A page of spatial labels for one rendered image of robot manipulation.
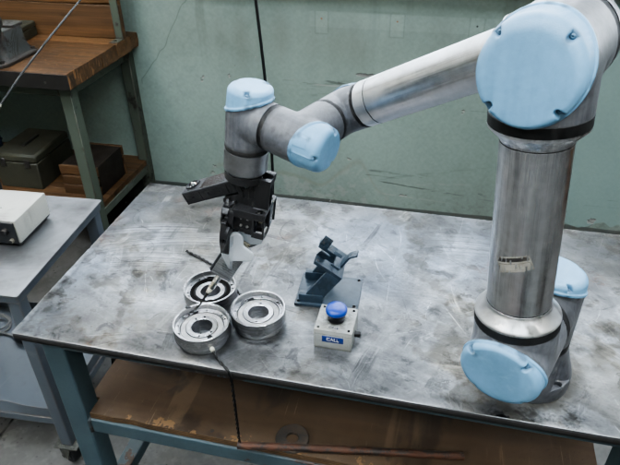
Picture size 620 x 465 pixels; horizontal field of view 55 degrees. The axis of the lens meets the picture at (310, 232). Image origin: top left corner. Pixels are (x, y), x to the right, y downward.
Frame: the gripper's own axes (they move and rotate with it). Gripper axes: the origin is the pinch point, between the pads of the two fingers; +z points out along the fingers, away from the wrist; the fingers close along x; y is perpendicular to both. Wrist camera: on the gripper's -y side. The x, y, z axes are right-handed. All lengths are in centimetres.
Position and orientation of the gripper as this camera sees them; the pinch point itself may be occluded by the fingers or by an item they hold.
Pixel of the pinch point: (230, 256)
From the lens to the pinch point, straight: 115.8
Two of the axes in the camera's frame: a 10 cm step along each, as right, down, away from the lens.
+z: -1.1, 8.0, 5.9
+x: 2.4, -5.5, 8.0
